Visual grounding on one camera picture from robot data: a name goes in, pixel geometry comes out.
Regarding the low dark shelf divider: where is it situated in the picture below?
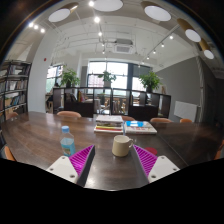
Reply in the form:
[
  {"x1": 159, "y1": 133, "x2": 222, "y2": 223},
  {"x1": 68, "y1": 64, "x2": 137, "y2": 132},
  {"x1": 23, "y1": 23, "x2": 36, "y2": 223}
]
[{"x1": 53, "y1": 87, "x2": 171, "y2": 121}]

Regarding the right potted plant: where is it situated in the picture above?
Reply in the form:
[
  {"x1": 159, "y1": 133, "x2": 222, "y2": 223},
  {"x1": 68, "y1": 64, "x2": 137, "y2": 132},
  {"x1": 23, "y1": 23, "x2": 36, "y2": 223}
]
[{"x1": 139, "y1": 71, "x2": 161, "y2": 93}]

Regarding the clear water bottle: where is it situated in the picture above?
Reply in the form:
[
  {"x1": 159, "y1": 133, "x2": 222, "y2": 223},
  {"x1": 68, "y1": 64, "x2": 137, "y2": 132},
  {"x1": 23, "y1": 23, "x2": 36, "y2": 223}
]
[{"x1": 60, "y1": 126, "x2": 76, "y2": 157}]

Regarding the stack of books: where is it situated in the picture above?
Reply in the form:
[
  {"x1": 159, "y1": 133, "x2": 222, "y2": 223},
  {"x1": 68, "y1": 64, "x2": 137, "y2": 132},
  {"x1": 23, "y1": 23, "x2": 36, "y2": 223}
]
[{"x1": 94, "y1": 115, "x2": 123, "y2": 133}]

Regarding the orange chair behind books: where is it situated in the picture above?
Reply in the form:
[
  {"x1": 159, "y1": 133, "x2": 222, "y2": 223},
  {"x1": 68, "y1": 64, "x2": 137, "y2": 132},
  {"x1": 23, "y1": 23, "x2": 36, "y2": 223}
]
[{"x1": 150, "y1": 118, "x2": 172, "y2": 123}]

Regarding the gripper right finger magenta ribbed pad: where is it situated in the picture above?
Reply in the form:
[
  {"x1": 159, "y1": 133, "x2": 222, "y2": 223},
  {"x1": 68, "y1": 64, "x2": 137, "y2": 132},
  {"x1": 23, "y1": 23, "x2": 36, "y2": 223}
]
[{"x1": 133, "y1": 145, "x2": 179, "y2": 183}]

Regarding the orange chair edge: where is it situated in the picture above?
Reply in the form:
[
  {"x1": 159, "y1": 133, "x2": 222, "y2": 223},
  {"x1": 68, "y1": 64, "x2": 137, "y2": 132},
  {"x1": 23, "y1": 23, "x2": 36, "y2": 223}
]
[
  {"x1": 214, "y1": 140, "x2": 224, "y2": 160},
  {"x1": 1, "y1": 145, "x2": 15, "y2": 161}
]

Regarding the orange chair left edge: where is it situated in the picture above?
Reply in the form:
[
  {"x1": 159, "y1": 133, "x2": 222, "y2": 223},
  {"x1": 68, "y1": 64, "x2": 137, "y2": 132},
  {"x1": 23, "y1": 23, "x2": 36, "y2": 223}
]
[{"x1": 1, "y1": 145, "x2": 15, "y2": 161}]

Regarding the orange chair right edge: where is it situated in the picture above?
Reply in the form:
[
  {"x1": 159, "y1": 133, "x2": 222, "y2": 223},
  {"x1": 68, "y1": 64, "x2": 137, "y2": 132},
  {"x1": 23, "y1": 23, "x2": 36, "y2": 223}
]
[{"x1": 214, "y1": 140, "x2": 224, "y2": 160}]

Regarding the potted plant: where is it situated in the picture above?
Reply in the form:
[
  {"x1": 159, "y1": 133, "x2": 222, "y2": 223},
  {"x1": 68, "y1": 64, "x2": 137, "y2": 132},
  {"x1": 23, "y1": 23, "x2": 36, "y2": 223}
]
[
  {"x1": 61, "y1": 68, "x2": 80, "y2": 88},
  {"x1": 139, "y1": 71, "x2": 161, "y2": 93},
  {"x1": 98, "y1": 71, "x2": 116, "y2": 88}
]

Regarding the red round coaster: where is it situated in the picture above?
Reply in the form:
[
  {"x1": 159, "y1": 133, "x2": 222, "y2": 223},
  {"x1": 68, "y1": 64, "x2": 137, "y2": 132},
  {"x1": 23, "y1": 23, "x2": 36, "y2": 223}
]
[{"x1": 145, "y1": 147, "x2": 157, "y2": 155}]

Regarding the orange chair far left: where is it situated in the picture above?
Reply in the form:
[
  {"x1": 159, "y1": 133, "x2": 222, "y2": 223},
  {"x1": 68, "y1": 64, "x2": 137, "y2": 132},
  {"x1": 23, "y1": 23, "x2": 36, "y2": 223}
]
[{"x1": 57, "y1": 111, "x2": 82, "y2": 118}]

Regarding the white radiator panel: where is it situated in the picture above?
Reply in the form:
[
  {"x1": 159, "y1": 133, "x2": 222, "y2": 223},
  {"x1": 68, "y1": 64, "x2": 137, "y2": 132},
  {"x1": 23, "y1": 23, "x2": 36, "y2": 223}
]
[{"x1": 174, "y1": 101, "x2": 198, "y2": 121}]

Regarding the cream ceramic mug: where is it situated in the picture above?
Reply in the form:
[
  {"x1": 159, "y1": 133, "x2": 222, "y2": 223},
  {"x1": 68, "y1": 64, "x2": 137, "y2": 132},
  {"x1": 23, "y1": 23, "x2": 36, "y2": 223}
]
[{"x1": 112, "y1": 135, "x2": 133, "y2": 157}]

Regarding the left potted plant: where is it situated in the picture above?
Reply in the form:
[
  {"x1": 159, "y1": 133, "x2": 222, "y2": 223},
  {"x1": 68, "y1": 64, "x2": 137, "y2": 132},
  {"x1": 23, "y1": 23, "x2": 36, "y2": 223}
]
[{"x1": 61, "y1": 68, "x2": 80, "y2": 88}]

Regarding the orange chair far right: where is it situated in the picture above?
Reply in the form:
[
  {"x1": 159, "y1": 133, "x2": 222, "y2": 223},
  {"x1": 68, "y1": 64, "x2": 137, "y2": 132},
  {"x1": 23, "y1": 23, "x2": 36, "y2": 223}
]
[{"x1": 180, "y1": 118, "x2": 192, "y2": 123}]

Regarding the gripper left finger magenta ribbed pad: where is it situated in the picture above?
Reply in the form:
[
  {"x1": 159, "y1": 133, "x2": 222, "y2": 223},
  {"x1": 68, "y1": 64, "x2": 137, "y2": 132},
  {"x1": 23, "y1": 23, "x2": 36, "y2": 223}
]
[{"x1": 47, "y1": 145, "x2": 95, "y2": 187}]

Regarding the tall bookshelf at left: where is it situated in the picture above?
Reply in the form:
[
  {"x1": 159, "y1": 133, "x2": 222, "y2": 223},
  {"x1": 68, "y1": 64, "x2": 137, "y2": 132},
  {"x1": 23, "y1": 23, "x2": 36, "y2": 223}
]
[{"x1": 0, "y1": 60, "x2": 32, "y2": 123}]

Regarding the ceiling air conditioner unit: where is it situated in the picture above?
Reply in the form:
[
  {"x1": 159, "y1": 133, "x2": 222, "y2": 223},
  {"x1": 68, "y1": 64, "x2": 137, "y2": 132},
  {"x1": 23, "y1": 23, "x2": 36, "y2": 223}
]
[{"x1": 113, "y1": 39, "x2": 133, "y2": 54}]

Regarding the middle potted plant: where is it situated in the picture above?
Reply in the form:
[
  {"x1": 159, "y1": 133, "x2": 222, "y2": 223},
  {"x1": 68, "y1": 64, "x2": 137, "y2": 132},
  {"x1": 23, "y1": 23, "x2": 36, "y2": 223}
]
[{"x1": 98, "y1": 71, "x2": 116, "y2": 88}]

